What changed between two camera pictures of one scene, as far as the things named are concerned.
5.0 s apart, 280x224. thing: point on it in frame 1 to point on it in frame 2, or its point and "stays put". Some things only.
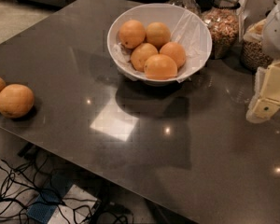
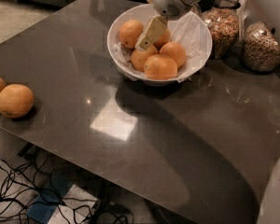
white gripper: [277, 32] to [165, 1]
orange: [140, 54] stays put
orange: [131, 34] stays put
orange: [175, 51] stays put
